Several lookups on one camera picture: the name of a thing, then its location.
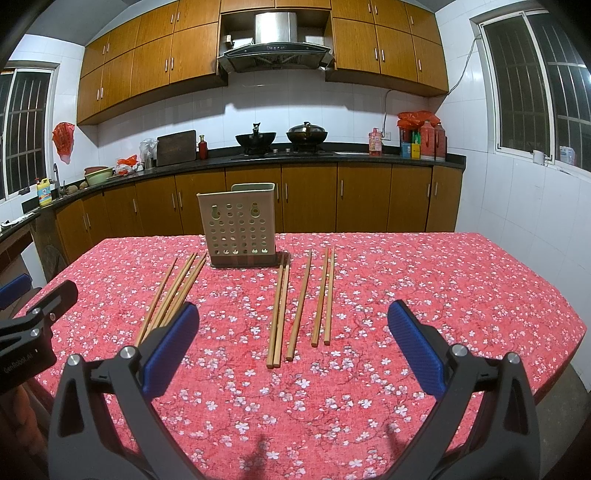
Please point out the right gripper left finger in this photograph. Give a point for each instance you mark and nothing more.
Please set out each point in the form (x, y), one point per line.
(103, 423)

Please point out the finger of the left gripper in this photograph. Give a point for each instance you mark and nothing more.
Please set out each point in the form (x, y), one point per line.
(14, 290)
(54, 304)

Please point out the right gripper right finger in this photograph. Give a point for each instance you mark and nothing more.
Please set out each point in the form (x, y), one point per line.
(484, 423)

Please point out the wooden chopstick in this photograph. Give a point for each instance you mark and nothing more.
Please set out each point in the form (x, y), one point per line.
(278, 345)
(153, 304)
(275, 317)
(328, 312)
(180, 289)
(315, 335)
(163, 298)

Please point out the wooden chopstick single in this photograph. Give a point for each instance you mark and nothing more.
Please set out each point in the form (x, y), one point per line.
(291, 348)

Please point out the yellow detergent bottle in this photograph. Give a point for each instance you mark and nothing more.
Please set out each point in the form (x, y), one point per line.
(44, 193)

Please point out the green basin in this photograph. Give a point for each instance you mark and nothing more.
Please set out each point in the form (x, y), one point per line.
(98, 176)

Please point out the red bag on counter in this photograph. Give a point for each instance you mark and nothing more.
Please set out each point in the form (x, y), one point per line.
(126, 166)

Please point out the red floral tablecloth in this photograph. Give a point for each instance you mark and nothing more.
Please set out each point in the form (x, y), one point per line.
(343, 411)

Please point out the red hanging plastic bag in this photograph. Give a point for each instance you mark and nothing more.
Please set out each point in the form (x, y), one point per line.
(63, 140)

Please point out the beige perforated utensil holder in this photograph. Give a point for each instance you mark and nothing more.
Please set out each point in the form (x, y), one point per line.
(239, 225)

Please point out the dark wooden cutting board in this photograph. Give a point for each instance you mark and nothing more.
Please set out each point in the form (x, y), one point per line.
(176, 148)

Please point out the left barred window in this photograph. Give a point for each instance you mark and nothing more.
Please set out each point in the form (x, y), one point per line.
(23, 122)

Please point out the barred window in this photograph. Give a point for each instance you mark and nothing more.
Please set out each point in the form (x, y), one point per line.
(540, 86)
(23, 122)

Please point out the small red bottle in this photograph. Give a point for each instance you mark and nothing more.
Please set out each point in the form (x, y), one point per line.
(202, 148)

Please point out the lower wooden counter cabinets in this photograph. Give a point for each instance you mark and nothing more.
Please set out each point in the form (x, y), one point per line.
(310, 198)

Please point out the black wok left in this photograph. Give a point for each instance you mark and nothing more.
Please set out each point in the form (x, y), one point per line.
(256, 142)

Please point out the white cup on windowsill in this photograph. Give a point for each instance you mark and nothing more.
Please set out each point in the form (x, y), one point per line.
(538, 157)

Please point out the black lidded wok right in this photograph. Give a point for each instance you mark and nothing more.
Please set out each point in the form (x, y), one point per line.
(307, 137)

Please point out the red oil bottles group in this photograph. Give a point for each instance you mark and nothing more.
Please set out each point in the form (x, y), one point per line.
(422, 136)

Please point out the pink bottle on counter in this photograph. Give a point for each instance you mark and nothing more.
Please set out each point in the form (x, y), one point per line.
(375, 142)

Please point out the steel range hood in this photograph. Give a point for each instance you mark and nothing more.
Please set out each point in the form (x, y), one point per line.
(278, 39)

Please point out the right barred window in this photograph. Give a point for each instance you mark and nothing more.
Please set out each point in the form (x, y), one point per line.
(540, 86)

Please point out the upper wooden wall cabinets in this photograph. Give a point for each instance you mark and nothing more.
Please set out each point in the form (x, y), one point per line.
(184, 46)

